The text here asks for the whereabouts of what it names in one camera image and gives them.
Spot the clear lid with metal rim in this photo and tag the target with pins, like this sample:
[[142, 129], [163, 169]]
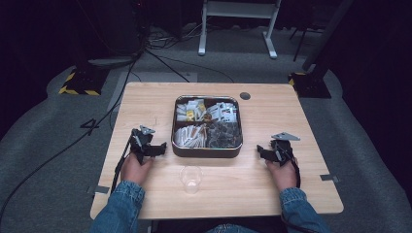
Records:
[[209, 96]]

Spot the brown compartment box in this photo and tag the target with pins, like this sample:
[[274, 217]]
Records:
[[207, 153]]

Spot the black thin stand legs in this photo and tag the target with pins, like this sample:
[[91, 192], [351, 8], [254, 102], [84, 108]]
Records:
[[299, 42]]

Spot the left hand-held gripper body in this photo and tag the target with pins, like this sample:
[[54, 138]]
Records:
[[141, 145]]

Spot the grey tape strip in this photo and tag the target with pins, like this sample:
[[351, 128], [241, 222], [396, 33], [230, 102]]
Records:
[[328, 177], [101, 189]]

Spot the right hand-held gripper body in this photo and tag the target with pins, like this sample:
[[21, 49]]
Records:
[[283, 150]]

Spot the person's left hand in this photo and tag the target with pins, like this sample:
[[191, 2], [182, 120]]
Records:
[[134, 171]]

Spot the pile of white black packets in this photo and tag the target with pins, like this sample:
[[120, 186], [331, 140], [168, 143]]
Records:
[[223, 112]]

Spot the clear plastic cup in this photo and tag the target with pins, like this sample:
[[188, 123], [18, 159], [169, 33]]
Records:
[[191, 181]]

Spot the grey floor plate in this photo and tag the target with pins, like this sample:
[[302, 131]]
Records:
[[155, 77]]

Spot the pile of white brown sticks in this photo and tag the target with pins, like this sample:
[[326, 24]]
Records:
[[189, 136]]

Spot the grey oval stand foot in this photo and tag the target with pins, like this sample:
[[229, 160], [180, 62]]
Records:
[[110, 61]]

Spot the person's lap in jeans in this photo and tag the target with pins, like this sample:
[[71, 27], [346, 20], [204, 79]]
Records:
[[231, 229]]

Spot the white desk frame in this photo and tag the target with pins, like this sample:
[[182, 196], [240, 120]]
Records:
[[238, 9]]

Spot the pile of white yellow packets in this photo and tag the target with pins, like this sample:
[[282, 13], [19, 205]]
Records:
[[191, 110]]

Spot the grey round table grommet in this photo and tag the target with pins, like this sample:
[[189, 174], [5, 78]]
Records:
[[245, 95]]

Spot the person's right hand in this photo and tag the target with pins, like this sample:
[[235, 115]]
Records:
[[285, 176]]

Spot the dark slanted stand post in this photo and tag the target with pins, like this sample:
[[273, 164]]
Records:
[[327, 35]]

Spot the pile of dark packets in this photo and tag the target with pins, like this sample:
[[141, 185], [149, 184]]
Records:
[[225, 135]]

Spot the black yellow striped stand base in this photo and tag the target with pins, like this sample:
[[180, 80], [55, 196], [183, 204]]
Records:
[[311, 85], [84, 82]]

